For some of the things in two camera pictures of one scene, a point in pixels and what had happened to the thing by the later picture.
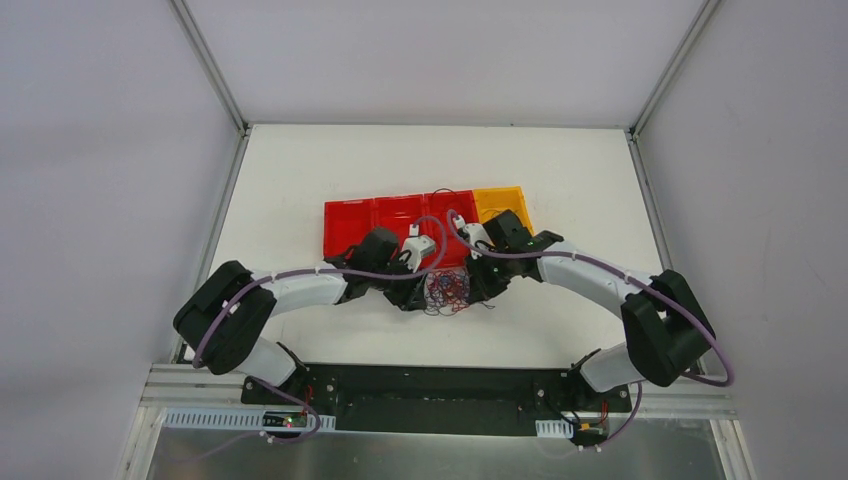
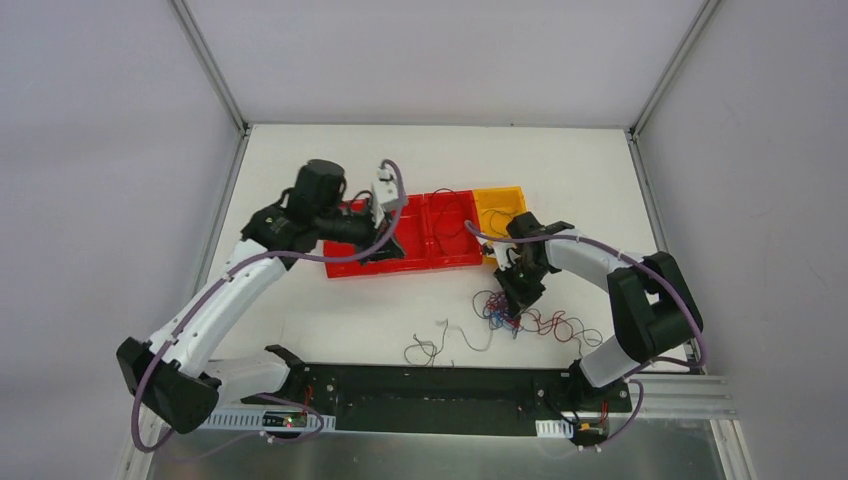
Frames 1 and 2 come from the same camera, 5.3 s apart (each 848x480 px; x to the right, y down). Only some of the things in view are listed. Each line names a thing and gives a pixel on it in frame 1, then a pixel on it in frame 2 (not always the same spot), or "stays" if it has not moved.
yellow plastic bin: [490, 202] stays
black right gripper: [482, 283] → [521, 282]
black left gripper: [408, 295] → [380, 239]
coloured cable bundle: [447, 292] → [494, 307]
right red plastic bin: [440, 209] stays
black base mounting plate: [441, 397] stays
